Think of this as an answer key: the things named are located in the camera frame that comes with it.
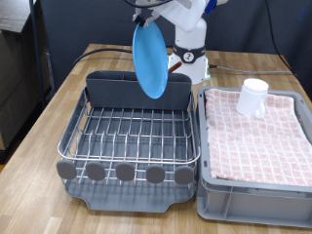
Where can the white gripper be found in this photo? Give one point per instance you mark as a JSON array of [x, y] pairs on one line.
[[182, 13]]

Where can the blue plastic plate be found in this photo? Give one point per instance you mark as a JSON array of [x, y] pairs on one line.
[[151, 61]]

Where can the white mug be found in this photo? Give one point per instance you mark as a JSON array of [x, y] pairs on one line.
[[250, 97]]

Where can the dark grey cutlery caddy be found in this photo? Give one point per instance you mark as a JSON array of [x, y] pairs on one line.
[[110, 92]]

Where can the black metal pole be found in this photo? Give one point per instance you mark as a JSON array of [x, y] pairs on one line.
[[36, 48]]

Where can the wooden shelf board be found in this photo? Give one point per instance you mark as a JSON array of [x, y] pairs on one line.
[[13, 13]]

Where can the pink checked towel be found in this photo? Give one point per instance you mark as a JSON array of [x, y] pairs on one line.
[[260, 146]]

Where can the grey plastic drain tray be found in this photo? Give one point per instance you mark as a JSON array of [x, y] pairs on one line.
[[130, 201]]

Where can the grey plastic crate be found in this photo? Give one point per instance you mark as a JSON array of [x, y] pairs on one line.
[[260, 204]]

